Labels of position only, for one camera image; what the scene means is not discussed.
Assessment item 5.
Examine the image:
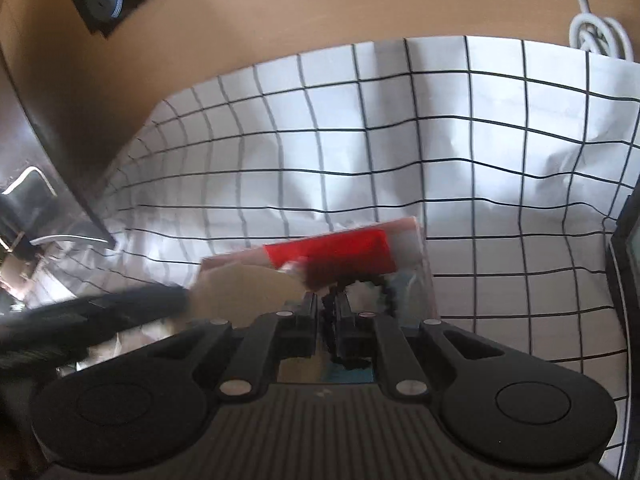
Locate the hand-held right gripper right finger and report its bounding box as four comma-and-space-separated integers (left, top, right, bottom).
337, 292, 483, 400

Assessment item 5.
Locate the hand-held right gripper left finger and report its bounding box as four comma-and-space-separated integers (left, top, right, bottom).
172, 292, 319, 401

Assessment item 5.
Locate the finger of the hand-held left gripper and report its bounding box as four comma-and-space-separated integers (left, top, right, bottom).
25, 285, 191, 326
0, 307, 187, 376

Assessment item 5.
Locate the black lace scrunchie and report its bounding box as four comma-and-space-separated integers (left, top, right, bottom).
320, 275, 401, 371

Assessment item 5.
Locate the red packet with white circle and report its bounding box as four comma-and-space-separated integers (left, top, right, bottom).
262, 230, 398, 291

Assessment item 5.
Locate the pink cardboard box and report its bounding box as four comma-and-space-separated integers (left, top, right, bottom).
200, 216, 442, 386

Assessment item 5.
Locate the black computer monitor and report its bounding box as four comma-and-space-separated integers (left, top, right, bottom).
0, 45, 121, 311

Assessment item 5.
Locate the white black checkered tablecloth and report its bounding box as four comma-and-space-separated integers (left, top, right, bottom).
30, 35, 640, 461

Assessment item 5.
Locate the white cable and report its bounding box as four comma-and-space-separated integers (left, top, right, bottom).
552, 0, 636, 61

